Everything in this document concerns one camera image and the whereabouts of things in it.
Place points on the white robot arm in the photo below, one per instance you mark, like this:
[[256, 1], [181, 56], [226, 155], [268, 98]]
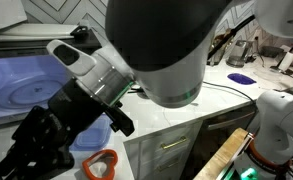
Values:
[[162, 45]]

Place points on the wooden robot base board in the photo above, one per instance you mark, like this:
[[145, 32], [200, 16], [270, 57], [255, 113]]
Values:
[[213, 170]]

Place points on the blue plastic container lid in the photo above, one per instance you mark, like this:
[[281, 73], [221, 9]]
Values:
[[95, 137]]

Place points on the black microwave oven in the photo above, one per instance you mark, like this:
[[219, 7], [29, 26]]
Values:
[[29, 76]]

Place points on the glass blender jar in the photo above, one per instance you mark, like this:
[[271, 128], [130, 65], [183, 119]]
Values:
[[239, 54]]

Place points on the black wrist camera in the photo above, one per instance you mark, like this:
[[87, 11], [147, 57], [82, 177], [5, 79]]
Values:
[[120, 121]]

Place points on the paper towel roll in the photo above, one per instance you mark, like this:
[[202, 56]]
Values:
[[284, 64]]

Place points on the brass drawer handle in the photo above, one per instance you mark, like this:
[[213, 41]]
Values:
[[168, 146]]

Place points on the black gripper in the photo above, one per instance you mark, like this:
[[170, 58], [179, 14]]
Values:
[[41, 142]]

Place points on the purple plastic lid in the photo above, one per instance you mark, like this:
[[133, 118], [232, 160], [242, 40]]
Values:
[[241, 79]]

